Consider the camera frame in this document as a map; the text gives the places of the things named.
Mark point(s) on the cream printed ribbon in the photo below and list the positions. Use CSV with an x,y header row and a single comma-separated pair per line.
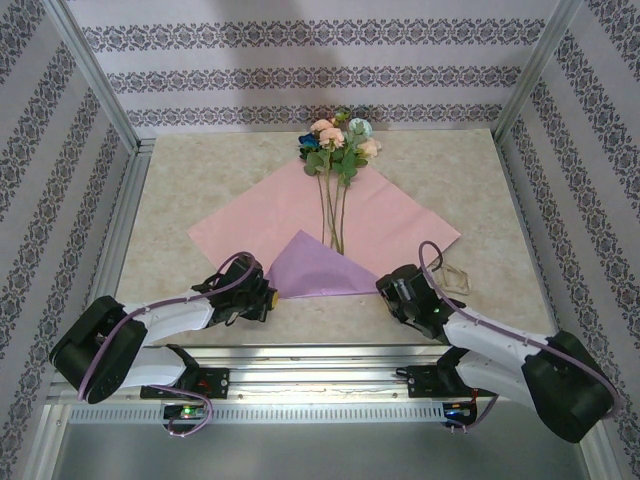
x,y
457,270

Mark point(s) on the purple and pink wrapping paper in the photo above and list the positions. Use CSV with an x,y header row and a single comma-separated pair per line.
x,y
250,220

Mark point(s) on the pale peach fake rose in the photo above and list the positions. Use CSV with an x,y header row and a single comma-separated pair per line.
x,y
371,147

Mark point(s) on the blue fake rose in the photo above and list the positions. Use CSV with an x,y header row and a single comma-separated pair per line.
x,y
309,142

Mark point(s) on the peach fake carnation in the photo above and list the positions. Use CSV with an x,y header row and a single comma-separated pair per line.
x,y
330,136

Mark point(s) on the mint fake flower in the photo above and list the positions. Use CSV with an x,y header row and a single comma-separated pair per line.
x,y
361,127

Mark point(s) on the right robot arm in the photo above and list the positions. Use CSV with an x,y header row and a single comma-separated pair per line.
x,y
500,350

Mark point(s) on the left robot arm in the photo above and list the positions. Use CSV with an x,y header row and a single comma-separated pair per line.
x,y
165,320

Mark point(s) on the small controller board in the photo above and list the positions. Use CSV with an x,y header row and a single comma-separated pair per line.
x,y
185,412
457,411

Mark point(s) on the grey metal panel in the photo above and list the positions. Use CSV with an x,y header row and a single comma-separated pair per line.
x,y
320,450

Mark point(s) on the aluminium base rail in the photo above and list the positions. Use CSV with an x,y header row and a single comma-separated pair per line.
x,y
320,375

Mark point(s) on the aluminium side rail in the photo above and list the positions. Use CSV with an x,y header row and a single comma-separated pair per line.
x,y
120,240

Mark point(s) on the aluminium frame post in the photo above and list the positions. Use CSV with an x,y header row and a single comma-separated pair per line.
x,y
102,85
532,75

